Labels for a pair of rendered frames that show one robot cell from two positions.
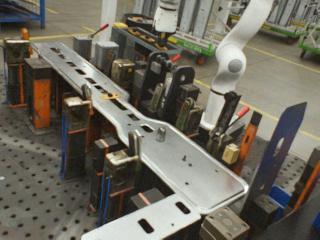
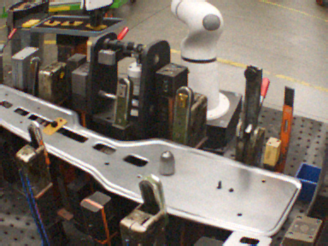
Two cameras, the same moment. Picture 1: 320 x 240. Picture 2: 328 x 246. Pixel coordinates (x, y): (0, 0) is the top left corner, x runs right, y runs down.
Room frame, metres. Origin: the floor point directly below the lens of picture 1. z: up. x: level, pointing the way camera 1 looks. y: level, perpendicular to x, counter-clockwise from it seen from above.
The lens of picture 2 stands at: (0.04, 0.22, 1.65)
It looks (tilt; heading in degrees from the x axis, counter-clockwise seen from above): 30 degrees down; 345
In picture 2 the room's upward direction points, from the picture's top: straight up
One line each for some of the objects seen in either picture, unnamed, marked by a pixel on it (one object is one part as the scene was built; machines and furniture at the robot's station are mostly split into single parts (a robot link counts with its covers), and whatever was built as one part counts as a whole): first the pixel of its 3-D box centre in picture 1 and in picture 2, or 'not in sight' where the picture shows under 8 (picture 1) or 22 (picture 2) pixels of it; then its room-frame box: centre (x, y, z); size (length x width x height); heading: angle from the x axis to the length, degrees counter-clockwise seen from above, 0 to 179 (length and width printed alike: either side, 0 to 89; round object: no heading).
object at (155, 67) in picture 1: (160, 111); (127, 120); (1.23, -0.01, 0.94); 0.18 x 0.13 x 0.49; 43
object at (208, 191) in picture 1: (106, 96); (49, 126); (1.17, 0.23, 1.00); 1.38 x 0.22 x 0.02; 43
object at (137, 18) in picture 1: (137, 45); (26, 33); (4.11, 0.46, 0.36); 0.54 x 0.50 x 0.73; 142
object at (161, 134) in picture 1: (161, 135); (166, 164); (0.91, -0.02, 1.02); 0.03 x 0.03 x 0.07
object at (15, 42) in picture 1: (18, 73); not in sight; (1.46, 0.75, 0.88); 0.15 x 0.11 x 0.36; 133
